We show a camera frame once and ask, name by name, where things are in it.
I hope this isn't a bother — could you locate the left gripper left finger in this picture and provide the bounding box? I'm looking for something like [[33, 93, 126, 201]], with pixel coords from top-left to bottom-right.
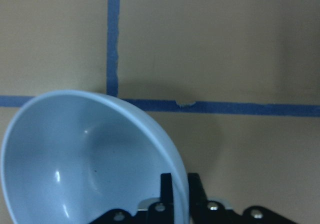
[[136, 173, 174, 224]]

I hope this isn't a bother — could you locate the green bowl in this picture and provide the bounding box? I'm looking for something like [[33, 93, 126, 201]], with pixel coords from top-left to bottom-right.
[[0, 90, 190, 224]]

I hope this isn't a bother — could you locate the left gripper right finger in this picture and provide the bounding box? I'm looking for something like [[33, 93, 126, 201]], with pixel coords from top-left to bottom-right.
[[187, 173, 230, 224]]

